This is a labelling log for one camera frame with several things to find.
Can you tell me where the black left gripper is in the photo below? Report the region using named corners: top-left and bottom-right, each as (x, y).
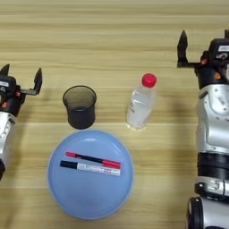
top-left (0, 64), bottom-right (44, 117)

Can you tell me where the blue round plate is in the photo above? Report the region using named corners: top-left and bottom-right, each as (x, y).
top-left (47, 129), bottom-right (135, 221)

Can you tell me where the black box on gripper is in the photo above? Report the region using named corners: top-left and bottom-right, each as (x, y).
top-left (208, 38), bottom-right (229, 63)
top-left (0, 74), bottom-right (17, 95)

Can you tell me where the white marker with black cap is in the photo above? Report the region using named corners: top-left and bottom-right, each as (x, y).
top-left (60, 160), bottom-right (122, 177)

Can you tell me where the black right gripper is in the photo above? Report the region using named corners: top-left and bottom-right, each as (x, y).
top-left (176, 29), bottom-right (229, 90)

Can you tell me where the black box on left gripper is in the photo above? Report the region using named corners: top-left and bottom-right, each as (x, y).
top-left (0, 74), bottom-right (17, 95)

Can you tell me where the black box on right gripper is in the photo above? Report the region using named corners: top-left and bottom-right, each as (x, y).
top-left (208, 38), bottom-right (229, 63)

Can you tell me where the clear bottle with red cap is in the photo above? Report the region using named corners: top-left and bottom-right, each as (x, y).
top-left (125, 72), bottom-right (158, 131)

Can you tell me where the red and black pen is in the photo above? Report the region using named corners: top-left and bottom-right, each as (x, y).
top-left (65, 151), bottom-right (123, 170)

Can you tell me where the black mesh pen cup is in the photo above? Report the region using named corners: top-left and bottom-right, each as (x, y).
top-left (62, 85), bottom-right (98, 131)

